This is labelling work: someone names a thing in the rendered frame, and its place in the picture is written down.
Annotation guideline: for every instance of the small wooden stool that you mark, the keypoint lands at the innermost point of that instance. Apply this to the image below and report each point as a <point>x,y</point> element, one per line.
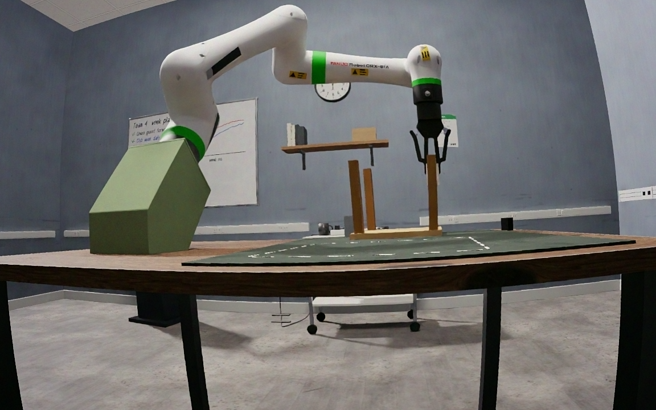
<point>372,232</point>

